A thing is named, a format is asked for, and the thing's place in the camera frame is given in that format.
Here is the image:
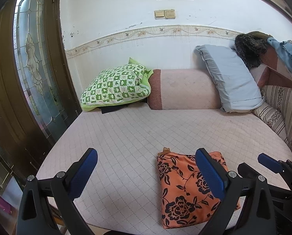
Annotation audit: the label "striped floral cushion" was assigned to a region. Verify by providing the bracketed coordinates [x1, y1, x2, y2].
[253, 85, 292, 152]

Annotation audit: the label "blue cloth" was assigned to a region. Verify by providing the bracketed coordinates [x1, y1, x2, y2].
[267, 37, 292, 74]

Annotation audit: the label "orange floral garment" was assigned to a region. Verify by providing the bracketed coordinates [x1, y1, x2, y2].
[156, 147, 241, 230]

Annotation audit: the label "quilted pink mattress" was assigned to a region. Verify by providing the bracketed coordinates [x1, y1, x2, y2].
[37, 102, 292, 234]

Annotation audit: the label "wooden glass door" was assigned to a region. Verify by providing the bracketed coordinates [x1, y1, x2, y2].
[0, 0, 80, 179]

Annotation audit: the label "wall switch plates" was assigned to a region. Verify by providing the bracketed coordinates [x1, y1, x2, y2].
[154, 9, 176, 20]

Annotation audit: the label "green patterned pillow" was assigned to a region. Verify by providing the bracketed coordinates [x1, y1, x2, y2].
[80, 58, 154, 112]

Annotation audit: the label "light blue pillow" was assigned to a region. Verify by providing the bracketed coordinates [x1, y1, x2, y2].
[195, 45, 263, 113]

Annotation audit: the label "pink bolster cushion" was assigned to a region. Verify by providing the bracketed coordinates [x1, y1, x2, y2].
[147, 69, 221, 110]

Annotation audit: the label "dark fuzzy garment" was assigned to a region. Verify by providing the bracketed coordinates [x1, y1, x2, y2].
[235, 31, 272, 70]

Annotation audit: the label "black folded cloth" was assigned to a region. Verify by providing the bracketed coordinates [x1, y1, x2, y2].
[98, 97, 148, 114]

